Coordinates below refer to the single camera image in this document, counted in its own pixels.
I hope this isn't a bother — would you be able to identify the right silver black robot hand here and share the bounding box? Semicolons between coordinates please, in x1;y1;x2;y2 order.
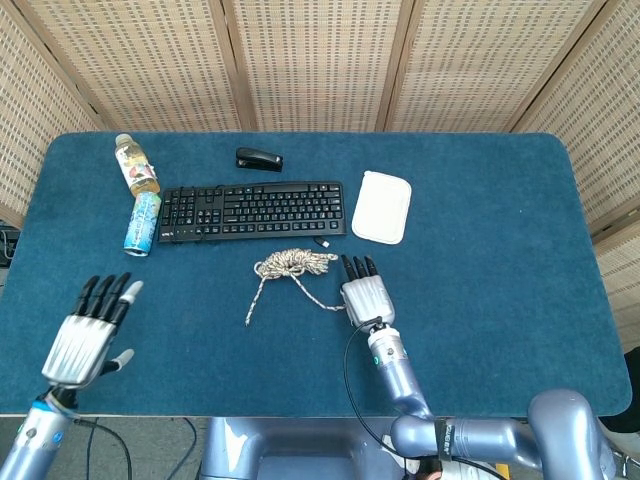
339;254;397;329

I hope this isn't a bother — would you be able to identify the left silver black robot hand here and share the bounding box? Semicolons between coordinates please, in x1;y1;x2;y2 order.
40;272;145;390

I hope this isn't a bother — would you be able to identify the white speckled braided rope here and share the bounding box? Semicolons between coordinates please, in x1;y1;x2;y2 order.
244;248;347;328

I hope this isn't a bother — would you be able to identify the white rectangular pouch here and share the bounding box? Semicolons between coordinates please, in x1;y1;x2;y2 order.
351;170;413;246

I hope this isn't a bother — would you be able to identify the black equipment box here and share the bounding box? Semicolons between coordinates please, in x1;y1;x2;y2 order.
0;224;21;266

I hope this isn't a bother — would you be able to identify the black computer keyboard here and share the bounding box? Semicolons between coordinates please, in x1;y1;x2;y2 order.
157;180;348;245

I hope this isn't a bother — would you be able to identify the blue carpet table cover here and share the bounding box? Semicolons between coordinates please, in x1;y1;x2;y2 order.
0;131;632;419

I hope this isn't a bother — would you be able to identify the blue drink can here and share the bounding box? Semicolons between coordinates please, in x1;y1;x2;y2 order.
123;191;163;258

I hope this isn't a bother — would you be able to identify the blue-grey robot torso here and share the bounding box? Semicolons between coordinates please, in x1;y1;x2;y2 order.
199;417;416;480

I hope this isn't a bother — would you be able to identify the black stapler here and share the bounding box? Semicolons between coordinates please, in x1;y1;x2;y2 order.
235;147;284;173

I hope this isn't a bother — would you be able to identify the yellow tea plastic bottle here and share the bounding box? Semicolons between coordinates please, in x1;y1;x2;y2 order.
114;133;162;196

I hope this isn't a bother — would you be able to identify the white shoe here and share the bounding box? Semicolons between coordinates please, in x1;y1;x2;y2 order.
439;459;501;480

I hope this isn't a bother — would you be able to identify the woven folding screen panel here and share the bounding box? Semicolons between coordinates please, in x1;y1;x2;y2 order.
0;4;107;229
512;0;640;346
221;0;417;134
383;0;624;134
12;0;257;134

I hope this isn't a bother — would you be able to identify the black right hand cable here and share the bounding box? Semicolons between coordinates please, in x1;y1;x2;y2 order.
343;315;506;480

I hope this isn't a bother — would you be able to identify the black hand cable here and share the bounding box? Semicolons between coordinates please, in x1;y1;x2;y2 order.
343;315;506;480
74;417;134;480

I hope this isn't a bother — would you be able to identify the black left hand cable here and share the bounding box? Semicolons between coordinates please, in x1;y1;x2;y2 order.
74;417;134;480

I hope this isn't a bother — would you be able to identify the dark floor cable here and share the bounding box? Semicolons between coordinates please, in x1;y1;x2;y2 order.
180;417;200;464

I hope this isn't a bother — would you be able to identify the black printed arm strap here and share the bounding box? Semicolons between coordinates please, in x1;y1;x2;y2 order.
433;419;456;459

